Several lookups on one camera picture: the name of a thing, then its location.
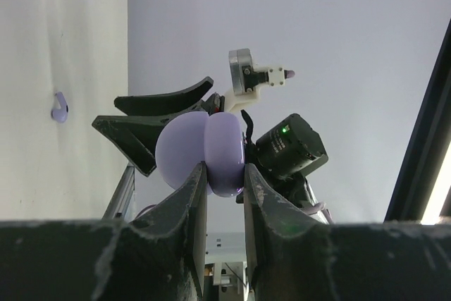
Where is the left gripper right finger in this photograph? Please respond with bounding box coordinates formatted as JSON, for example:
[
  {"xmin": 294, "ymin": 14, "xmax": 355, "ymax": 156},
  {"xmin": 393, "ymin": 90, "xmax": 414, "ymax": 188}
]
[{"xmin": 244, "ymin": 164, "xmax": 450, "ymax": 300}]

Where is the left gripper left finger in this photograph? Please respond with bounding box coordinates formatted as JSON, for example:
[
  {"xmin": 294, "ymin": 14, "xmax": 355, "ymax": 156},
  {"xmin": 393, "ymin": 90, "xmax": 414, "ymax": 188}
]
[{"xmin": 1, "ymin": 164, "xmax": 207, "ymax": 300}]

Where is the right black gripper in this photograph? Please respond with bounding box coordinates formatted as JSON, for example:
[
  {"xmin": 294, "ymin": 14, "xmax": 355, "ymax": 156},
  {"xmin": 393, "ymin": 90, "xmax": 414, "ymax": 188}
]
[{"xmin": 91, "ymin": 75, "xmax": 254, "ymax": 177}]

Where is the purple round charging case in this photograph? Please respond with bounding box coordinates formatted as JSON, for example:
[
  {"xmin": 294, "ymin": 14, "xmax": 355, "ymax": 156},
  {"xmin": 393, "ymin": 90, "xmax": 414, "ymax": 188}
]
[{"xmin": 155, "ymin": 111, "xmax": 245, "ymax": 197}]

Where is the purple earbud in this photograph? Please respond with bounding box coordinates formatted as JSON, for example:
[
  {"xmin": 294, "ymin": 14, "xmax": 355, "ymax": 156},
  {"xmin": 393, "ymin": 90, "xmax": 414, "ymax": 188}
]
[{"xmin": 51, "ymin": 92, "xmax": 69, "ymax": 123}]

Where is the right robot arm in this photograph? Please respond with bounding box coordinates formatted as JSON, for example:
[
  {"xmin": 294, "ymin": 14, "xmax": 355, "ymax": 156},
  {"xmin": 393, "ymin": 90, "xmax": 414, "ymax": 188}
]
[{"xmin": 92, "ymin": 78, "xmax": 331, "ymax": 222}]

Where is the aluminium front rail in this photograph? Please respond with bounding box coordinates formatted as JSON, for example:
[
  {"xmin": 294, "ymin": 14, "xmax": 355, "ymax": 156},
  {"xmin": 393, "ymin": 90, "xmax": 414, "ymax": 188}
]
[{"xmin": 102, "ymin": 164, "xmax": 135, "ymax": 219}]

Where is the right aluminium frame post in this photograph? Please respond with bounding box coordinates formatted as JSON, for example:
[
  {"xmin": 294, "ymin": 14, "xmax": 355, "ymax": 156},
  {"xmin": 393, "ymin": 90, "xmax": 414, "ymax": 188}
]
[{"xmin": 384, "ymin": 27, "xmax": 450, "ymax": 222}]

